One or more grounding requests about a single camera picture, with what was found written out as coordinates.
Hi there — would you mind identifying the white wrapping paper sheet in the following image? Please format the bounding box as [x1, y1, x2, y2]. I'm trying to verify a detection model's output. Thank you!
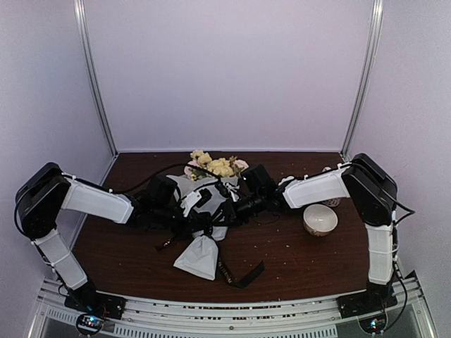
[169, 175, 228, 280]

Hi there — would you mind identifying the right aluminium frame post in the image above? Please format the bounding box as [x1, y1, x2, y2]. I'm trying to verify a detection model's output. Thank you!
[340, 0, 384, 160]

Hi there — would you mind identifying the aluminium frame post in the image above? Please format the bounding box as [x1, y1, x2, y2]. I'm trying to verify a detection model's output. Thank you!
[73, 0, 118, 156]
[340, 0, 384, 160]

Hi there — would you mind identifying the round white bowl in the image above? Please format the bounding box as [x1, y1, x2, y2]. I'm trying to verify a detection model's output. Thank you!
[303, 204, 338, 237]

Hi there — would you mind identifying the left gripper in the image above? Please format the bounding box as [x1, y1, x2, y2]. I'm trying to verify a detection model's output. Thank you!
[154, 203, 210, 239]

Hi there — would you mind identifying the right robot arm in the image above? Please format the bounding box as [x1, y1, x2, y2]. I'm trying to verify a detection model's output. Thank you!
[215, 154, 415, 311]

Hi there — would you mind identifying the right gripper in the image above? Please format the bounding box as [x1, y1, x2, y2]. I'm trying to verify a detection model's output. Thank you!
[208, 191, 266, 227]

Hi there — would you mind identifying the left aluminium frame post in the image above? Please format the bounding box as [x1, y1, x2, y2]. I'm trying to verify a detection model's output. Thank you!
[73, 0, 118, 156]

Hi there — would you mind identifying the front aluminium rail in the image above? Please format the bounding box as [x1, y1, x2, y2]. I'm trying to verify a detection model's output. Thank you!
[30, 270, 433, 338]

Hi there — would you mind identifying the black lanyard strap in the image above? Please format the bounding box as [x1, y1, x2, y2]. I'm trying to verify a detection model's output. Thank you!
[156, 225, 266, 288]

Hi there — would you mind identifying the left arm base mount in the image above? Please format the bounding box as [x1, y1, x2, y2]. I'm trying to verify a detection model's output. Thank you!
[62, 280, 126, 337]

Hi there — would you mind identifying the patterned mug yellow inside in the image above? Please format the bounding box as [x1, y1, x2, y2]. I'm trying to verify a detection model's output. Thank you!
[322, 198, 341, 208]

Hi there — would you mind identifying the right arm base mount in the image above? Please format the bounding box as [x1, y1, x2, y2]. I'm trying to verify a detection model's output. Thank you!
[337, 282, 397, 335]

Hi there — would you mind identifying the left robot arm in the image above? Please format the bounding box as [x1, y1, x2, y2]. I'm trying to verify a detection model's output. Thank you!
[13, 163, 228, 313]

